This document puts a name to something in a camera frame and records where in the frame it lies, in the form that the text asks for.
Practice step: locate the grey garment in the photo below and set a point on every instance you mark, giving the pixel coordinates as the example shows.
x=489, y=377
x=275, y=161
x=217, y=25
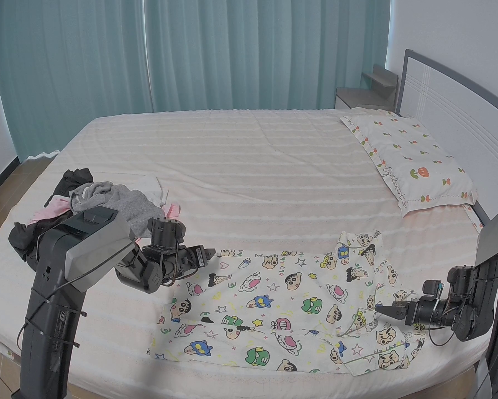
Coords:
x=141, y=206

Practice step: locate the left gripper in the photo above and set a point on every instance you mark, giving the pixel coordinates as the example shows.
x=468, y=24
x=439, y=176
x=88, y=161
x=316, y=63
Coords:
x=188, y=260

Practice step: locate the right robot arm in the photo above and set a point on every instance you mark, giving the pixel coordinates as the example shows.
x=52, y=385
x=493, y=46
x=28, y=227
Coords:
x=488, y=293

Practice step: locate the blue-green curtain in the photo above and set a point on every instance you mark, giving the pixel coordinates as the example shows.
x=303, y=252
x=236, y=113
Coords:
x=265, y=44
x=74, y=65

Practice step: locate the white printed pillow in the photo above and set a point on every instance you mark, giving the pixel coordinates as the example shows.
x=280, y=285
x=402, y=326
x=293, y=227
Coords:
x=411, y=160

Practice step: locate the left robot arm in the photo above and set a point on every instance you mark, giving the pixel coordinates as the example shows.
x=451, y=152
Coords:
x=53, y=264

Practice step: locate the bed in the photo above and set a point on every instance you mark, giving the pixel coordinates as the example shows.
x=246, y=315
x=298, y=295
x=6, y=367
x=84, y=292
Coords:
x=253, y=160

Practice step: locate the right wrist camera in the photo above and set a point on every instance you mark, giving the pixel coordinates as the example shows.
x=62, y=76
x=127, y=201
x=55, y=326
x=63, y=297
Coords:
x=431, y=288

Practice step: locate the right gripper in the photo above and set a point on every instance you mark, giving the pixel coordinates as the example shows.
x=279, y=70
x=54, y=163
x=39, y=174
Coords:
x=422, y=313

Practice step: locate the grey bedside table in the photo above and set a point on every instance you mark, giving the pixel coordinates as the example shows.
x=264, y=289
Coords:
x=363, y=96

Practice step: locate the white printed pyjama top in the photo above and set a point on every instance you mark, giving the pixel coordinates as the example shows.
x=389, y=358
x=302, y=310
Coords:
x=274, y=306

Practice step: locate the pile of clothes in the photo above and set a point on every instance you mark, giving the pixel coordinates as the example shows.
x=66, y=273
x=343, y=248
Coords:
x=76, y=177

